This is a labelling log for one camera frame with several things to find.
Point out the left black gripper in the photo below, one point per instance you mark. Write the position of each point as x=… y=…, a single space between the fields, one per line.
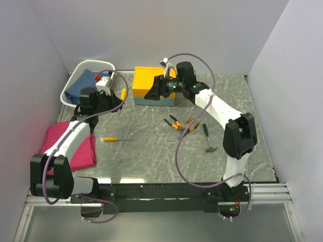
x=115 y=101

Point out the orange grey drawer box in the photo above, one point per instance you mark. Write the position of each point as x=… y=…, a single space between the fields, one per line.
x=142 y=83

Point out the small black hammer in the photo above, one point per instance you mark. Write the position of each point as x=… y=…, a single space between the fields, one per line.
x=210 y=148

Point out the orange black long-nose pliers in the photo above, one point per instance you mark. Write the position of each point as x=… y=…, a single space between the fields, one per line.
x=189 y=126

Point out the pink folded cloth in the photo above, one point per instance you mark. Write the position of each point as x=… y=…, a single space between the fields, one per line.
x=84 y=157

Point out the orange black pliers small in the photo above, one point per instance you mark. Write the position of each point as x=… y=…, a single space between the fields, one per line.
x=176 y=125

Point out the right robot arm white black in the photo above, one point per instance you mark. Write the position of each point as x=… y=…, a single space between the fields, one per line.
x=240 y=135

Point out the white plastic basket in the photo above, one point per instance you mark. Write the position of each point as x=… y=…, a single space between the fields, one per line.
x=92 y=65

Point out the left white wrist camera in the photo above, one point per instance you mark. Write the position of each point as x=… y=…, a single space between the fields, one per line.
x=103 y=84

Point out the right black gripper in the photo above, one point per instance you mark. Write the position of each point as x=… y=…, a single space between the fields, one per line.
x=158 y=88

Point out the yellow screwdriver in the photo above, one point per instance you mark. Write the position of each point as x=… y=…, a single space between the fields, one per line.
x=123 y=94
x=113 y=139

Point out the aluminium rail frame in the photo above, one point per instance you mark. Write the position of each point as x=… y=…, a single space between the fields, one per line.
x=267 y=216

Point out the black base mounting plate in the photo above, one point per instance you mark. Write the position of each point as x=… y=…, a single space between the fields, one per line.
x=175 y=197

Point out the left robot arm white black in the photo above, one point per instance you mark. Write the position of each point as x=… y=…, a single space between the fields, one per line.
x=50 y=172

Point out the blue cloth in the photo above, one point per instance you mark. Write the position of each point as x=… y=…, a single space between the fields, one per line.
x=72 y=93

